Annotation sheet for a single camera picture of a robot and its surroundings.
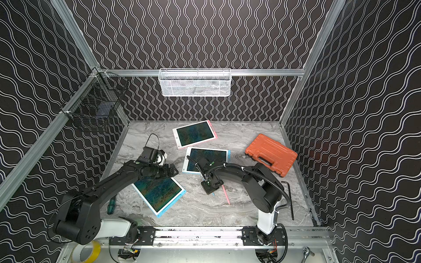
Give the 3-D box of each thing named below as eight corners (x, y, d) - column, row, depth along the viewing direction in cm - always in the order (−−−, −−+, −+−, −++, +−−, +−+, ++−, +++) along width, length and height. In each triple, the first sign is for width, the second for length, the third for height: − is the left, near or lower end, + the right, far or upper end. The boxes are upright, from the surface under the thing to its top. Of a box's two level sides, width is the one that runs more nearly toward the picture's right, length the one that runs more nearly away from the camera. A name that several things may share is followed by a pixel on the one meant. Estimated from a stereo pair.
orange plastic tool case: (244, 154, 105) (245, 149, 101) (259, 136, 114) (261, 131, 110) (282, 179, 94) (285, 174, 90) (296, 157, 104) (299, 152, 100)
